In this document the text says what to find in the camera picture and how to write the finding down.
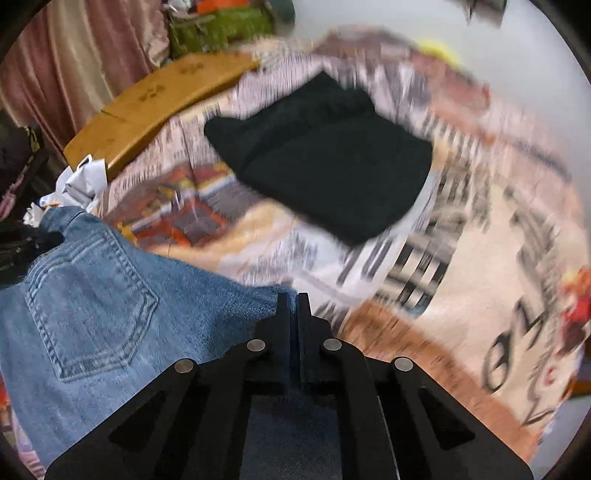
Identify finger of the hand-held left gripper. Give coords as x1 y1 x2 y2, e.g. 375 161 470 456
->
0 225 64 288

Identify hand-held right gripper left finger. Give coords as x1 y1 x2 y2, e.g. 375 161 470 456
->
44 292 296 480

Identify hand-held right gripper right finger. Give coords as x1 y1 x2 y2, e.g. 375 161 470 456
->
295 292 535 480

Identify blue denim jeans pants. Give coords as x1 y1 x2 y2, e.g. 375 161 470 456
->
0 205 345 480

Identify black folded pants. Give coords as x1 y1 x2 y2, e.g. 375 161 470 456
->
203 71 434 247

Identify dark floral cloth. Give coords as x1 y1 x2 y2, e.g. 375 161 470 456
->
0 111 52 224

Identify printed newspaper pattern blanket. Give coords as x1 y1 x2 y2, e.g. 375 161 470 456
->
92 28 591 464

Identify pink curtain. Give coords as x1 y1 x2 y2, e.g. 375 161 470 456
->
0 0 172 160

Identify wooden bed board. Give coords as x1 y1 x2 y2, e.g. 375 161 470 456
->
64 52 260 182

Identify green bag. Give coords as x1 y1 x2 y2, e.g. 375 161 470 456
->
165 4 279 60

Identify yellow object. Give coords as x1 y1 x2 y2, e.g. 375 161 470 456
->
417 39 463 64

